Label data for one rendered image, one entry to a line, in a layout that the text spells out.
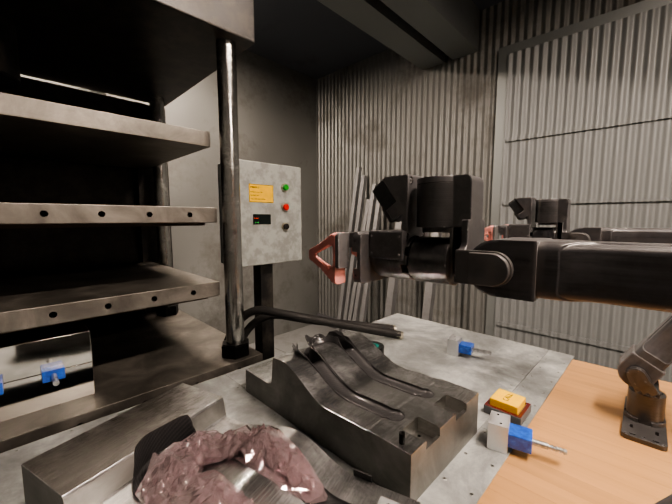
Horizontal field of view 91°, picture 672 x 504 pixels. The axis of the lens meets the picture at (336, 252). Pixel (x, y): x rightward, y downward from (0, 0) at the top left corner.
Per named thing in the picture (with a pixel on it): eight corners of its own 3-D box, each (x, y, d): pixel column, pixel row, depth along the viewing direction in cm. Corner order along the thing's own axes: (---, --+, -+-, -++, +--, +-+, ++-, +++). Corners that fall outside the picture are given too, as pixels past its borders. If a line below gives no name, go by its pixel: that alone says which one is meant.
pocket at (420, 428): (440, 447, 58) (441, 427, 57) (424, 463, 54) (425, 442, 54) (417, 435, 61) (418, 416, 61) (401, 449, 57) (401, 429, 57)
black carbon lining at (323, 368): (437, 401, 69) (439, 358, 68) (393, 437, 58) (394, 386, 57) (325, 353, 94) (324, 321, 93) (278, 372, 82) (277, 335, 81)
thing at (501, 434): (565, 457, 63) (567, 431, 62) (567, 475, 58) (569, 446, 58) (489, 434, 69) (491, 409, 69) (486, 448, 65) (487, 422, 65)
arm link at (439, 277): (400, 227, 40) (455, 227, 36) (423, 226, 45) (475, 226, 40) (400, 282, 41) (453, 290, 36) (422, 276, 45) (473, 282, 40)
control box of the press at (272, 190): (308, 487, 154) (305, 166, 139) (251, 530, 133) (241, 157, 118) (280, 463, 169) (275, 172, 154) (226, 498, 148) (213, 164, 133)
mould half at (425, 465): (477, 432, 70) (479, 371, 69) (409, 508, 52) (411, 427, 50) (319, 360, 105) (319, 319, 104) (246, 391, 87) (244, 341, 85)
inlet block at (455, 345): (492, 358, 107) (492, 342, 106) (489, 364, 103) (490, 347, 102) (451, 349, 114) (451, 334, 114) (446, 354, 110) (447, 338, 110)
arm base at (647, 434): (623, 400, 68) (672, 414, 63) (627, 368, 83) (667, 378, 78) (620, 436, 69) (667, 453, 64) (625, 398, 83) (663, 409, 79)
